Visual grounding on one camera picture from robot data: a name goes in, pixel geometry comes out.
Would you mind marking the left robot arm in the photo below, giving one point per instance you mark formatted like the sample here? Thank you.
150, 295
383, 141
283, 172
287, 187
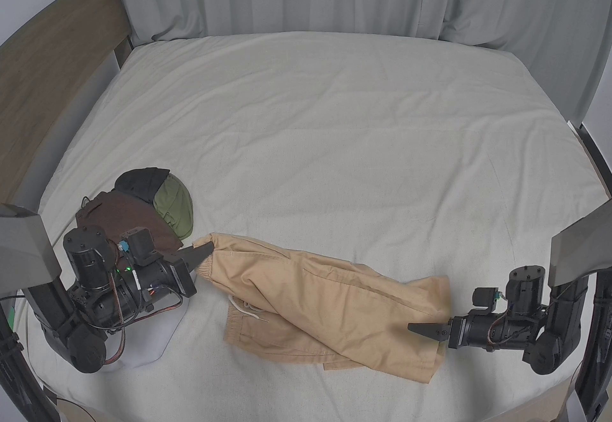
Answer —
52, 315

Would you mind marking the tan shorts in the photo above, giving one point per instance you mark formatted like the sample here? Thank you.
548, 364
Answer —
311, 296

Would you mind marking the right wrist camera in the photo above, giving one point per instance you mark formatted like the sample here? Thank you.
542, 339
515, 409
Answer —
485, 298

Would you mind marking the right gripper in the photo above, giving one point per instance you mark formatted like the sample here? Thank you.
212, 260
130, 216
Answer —
471, 331

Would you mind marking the white garment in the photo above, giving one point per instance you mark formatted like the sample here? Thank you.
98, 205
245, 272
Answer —
160, 338

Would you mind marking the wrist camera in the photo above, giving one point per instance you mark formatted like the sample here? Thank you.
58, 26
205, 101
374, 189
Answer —
138, 245
485, 298

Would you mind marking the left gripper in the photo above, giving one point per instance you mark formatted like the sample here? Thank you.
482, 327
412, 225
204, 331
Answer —
158, 281

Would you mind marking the bed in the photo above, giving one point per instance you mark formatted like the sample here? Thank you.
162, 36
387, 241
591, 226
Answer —
334, 148

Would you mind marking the green garment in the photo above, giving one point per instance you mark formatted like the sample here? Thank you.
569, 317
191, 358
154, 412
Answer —
174, 205

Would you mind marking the brown garment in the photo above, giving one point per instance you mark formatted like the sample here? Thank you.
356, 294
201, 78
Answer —
129, 217

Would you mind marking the black garment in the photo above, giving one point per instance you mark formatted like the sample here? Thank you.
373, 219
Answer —
141, 183

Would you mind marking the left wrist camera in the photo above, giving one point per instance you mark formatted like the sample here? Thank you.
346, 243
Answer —
138, 245

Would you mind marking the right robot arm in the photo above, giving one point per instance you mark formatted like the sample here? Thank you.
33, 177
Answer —
573, 315

